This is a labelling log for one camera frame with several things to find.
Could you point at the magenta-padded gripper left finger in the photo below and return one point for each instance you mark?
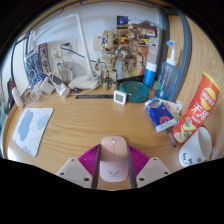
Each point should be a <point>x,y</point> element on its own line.
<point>88,163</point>

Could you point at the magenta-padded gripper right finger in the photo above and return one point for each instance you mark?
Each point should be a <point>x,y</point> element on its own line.
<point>138,163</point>

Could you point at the pink computer mouse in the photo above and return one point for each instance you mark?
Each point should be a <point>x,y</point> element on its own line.
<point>113,160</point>

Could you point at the white cloud-print mouse pad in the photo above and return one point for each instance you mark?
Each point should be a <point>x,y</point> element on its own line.
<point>31,130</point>

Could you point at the dark pen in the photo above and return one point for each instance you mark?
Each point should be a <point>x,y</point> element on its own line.
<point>171,138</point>

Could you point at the blue tissue pack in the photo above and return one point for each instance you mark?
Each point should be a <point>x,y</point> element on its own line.
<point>160,115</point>

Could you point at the white mug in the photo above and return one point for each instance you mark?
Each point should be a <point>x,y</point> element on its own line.
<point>191,153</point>

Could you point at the black ruler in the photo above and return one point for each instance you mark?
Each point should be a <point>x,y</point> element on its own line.
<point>95,96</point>

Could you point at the small white desk clock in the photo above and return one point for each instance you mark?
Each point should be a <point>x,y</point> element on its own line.
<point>120,97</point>

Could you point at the teal round tin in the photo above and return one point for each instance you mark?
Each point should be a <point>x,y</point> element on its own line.
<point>135,91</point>

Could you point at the white power strip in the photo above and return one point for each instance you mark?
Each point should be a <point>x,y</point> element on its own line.
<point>62,90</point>

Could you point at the red chips can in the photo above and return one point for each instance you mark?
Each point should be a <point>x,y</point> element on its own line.
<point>196,110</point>

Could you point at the white desk lamp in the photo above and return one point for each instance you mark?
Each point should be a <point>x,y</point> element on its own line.
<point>85,81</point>

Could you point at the blue spray bottle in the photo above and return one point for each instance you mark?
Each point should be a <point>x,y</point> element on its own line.
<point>167,81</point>

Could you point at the white charger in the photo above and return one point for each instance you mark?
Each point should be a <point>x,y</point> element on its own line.
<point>47,86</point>

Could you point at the steel cup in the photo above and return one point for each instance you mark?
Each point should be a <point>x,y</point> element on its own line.
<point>65,74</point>

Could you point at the black bag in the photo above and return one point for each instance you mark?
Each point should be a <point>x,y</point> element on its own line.
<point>10,95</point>

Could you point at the blue robot model kit box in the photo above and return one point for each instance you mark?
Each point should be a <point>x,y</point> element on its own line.
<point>35,65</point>

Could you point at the colourful printed box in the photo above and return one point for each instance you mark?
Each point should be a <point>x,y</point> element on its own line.
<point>150,31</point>

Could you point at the white wall socket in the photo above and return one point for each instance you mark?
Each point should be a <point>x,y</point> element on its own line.
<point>56,52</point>

